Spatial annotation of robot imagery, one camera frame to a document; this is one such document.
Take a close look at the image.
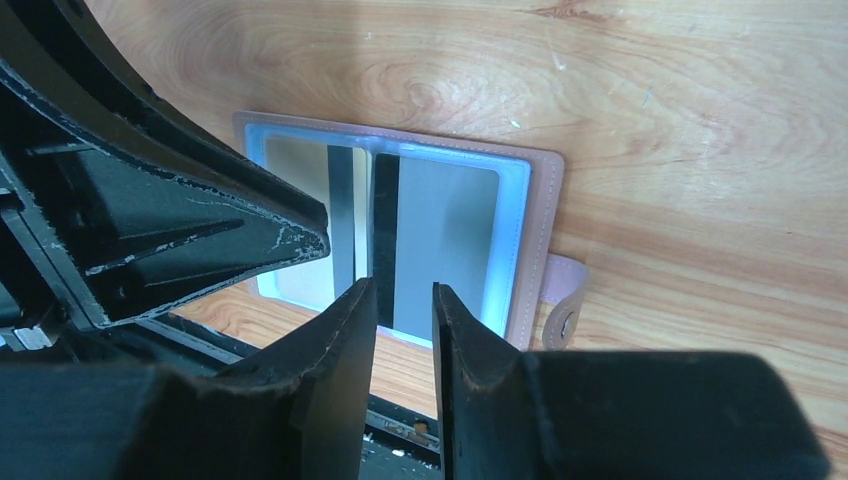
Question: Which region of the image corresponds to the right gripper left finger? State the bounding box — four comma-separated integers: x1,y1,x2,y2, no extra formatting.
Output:
1,278,377,479

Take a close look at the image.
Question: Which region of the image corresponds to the grey credit card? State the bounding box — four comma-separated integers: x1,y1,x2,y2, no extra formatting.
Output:
375,154,500,343

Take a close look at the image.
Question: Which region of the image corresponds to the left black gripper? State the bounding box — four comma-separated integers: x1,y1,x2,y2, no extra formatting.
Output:
1,1,329,345

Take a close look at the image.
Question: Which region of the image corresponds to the pink card holder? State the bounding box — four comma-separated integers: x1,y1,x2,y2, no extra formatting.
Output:
233,111,588,350

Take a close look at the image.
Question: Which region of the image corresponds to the beige card with stripe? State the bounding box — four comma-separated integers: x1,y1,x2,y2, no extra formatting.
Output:
257,135,369,312

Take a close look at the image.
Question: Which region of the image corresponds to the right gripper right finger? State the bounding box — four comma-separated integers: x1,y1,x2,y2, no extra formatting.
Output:
432,283,831,479

